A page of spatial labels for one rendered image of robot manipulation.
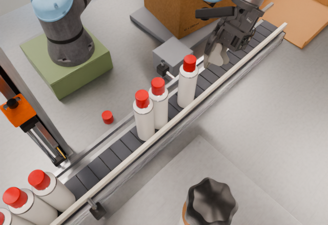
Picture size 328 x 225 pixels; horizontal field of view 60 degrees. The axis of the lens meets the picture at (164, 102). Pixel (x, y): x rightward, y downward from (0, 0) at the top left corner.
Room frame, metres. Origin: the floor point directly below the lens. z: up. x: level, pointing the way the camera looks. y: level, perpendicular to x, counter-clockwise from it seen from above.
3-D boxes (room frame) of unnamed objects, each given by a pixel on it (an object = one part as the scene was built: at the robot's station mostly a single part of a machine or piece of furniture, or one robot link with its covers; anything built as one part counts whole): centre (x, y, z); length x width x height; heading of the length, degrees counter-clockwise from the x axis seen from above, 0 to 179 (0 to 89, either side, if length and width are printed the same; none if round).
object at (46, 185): (0.18, 0.25, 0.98); 0.05 x 0.05 x 0.20
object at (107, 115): (0.45, 0.18, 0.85); 0.03 x 0.03 x 0.03
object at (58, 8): (0.68, 0.31, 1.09); 0.13 x 0.12 x 0.14; 162
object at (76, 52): (0.67, 0.31, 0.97); 0.15 x 0.15 x 0.10
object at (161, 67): (0.54, -0.01, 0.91); 0.07 x 0.03 x 0.17; 44
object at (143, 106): (0.37, 0.05, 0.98); 0.05 x 0.05 x 0.20
